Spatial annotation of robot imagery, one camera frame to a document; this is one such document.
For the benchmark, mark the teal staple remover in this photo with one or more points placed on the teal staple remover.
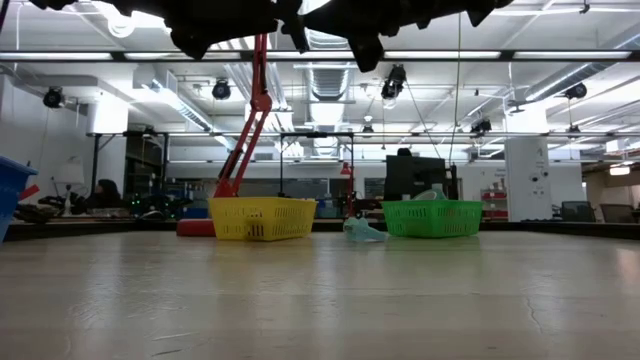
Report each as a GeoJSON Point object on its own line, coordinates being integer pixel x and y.
{"type": "Point", "coordinates": [362, 231]}

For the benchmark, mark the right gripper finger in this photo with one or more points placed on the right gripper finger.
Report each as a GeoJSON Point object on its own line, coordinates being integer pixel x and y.
{"type": "Point", "coordinates": [350, 20]}
{"type": "Point", "coordinates": [369, 52]}

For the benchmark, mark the person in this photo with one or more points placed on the person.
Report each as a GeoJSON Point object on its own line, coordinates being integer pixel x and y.
{"type": "Point", "coordinates": [106, 192]}
{"type": "Point", "coordinates": [405, 152]}

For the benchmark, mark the silver ventilation duct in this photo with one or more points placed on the silver ventilation duct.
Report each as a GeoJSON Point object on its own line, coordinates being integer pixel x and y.
{"type": "Point", "coordinates": [327, 82]}

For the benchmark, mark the yellow plastic basket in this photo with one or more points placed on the yellow plastic basket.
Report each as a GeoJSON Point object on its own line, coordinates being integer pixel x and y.
{"type": "Point", "coordinates": [260, 217]}

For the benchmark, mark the blue plastic bin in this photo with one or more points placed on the blue plastic bin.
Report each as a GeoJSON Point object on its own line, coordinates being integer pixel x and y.
{"type": "Point", "coordinates": [12, 195]}

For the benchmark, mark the black office chair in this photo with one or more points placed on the black office chair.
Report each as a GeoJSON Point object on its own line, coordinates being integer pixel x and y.
{"type": "Point", "coordinates": [577, 212]}
{"type": "Point", "coordinates": [617, 214]}

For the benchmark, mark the red object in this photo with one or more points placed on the red object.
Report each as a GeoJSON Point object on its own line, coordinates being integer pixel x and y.
{"type": "Point", "coordinates": [29, 192]}

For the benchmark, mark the black computer monitor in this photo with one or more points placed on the black computer monitor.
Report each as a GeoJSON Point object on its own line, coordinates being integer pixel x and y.
{"type": "Point", "coordinates": [415, 175]}

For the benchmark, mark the white desk lamp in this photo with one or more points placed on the white desk lamp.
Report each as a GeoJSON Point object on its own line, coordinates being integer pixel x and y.
{"type": "Point", "coordinates": [70, 172]}

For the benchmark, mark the small black ceiling spotlight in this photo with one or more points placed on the small black ceiling spotlight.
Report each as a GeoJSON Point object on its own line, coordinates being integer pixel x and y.
{"type": "Point", "coordinates": [367, 129]}

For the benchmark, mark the black background robot arm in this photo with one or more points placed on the black background robot arm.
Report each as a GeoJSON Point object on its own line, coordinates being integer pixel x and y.
{"type": "Point", "coordinates": [65, 202]}

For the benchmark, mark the green plastic basket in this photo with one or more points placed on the green plastic basket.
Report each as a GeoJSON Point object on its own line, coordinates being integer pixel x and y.
{"type": "Point", "coordinates": [430, 220]}

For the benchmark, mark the red white shelf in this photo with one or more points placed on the red white shelf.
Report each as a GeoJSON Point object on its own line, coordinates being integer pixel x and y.
{"type": "Point", "coordinates": [495, 214]}

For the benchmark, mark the black metal stand frame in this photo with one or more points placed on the black metal stand frame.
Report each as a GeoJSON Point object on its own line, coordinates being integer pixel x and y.
{"type": "Point", "coordinates": [317, 135]}
{"type": "Point", "coordinates": [95, 165]}

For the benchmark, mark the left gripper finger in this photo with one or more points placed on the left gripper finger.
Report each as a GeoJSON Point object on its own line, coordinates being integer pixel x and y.
{"type": "Point", "coordinates": [295, 22]}

